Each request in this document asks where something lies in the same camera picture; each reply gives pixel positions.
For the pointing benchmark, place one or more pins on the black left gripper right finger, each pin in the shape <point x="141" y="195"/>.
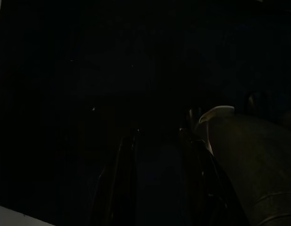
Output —
<point x="197" y="188"/>

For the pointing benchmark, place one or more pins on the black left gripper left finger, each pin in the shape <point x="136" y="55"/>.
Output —
<point x="122" y="188"/>

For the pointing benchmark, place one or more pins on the grey robot leg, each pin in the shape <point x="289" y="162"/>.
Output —
<point x="253" y="164"/>

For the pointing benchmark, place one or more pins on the black floor mat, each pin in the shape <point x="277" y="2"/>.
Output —
<point x="65" y="82"/>

